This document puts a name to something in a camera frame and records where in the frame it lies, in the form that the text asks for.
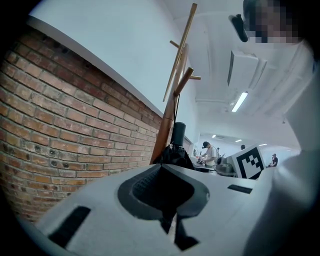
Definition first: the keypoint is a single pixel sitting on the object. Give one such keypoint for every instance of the black head-worn camera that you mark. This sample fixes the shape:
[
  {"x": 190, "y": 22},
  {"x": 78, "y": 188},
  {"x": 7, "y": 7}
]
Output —
[{"x": 240, "y": 27}]

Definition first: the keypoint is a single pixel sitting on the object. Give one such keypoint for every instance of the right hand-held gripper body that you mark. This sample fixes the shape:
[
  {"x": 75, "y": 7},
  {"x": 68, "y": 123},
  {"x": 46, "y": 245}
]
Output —
[{"x": 250, "y": 162}]

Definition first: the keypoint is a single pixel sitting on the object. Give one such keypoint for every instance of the ceiling light tube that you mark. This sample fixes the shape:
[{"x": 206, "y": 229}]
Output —
[{"x": 239, "y": 101}]

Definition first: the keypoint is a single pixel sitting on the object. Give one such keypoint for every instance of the brown wooden coat rack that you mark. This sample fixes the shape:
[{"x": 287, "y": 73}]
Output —
[{"x": 166, "y": 117}]

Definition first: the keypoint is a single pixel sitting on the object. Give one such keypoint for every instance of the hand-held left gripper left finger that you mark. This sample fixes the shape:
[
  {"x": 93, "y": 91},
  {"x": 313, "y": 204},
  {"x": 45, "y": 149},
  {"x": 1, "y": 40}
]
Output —
[{"x": 100, "y": 200}]

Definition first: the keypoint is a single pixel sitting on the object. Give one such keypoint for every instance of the white ceiling air conditioner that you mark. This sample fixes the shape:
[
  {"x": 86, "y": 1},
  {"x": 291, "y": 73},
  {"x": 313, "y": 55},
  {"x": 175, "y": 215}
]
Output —
[{"x": 243, "y": 67}]

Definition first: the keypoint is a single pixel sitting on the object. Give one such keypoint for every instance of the person's face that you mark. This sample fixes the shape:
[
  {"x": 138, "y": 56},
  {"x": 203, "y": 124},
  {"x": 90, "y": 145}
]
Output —
[{"x": 272, "y": 20}]

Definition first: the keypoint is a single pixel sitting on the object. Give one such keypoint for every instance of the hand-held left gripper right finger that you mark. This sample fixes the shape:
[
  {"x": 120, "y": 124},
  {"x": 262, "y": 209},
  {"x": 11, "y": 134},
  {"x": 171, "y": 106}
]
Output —
[{"x": 220, "y": 200}]

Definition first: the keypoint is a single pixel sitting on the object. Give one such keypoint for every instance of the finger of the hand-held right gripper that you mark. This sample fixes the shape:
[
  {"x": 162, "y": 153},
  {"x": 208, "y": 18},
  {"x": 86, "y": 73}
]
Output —
[{"x": 206, "y": 170}]

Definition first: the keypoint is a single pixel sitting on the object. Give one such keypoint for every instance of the black umbrella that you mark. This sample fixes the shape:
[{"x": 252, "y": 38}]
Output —
[{"x": 178, "y": 135}]

